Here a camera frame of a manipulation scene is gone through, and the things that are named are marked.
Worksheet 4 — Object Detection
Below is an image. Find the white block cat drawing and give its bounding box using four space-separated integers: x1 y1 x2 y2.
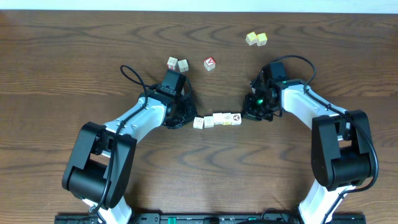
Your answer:
193 117 204 129

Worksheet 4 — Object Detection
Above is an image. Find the white block blue side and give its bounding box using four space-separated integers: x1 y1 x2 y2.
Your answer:
204 116 215 128

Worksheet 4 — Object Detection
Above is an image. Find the white block brown circle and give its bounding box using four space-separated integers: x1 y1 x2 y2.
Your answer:
231 113 242 125

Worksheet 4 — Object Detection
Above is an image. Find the white block green side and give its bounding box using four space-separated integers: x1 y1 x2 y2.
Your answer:
213 113 223 125

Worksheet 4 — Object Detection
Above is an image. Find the white block yellow side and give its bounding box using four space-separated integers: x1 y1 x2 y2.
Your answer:
222 113 232 125

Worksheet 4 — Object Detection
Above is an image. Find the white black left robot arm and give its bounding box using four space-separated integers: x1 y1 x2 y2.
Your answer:
62 90 197 223

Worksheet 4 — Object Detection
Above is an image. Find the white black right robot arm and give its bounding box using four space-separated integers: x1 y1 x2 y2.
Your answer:
242 80 379 223

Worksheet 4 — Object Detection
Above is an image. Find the white wooden block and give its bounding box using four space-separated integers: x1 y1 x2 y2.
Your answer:
178 59 189 73

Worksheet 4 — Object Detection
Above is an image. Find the white block red side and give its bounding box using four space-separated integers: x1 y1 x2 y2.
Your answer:
167 57 178 70

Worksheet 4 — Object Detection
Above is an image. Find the red letter wooden block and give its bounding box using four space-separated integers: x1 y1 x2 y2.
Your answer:
203 57 216 71

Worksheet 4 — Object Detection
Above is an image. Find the pale yellow wooden block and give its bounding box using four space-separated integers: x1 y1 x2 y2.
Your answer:
246 32 258 45

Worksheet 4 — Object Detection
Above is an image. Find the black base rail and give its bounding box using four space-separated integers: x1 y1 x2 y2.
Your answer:
54 212 366 224

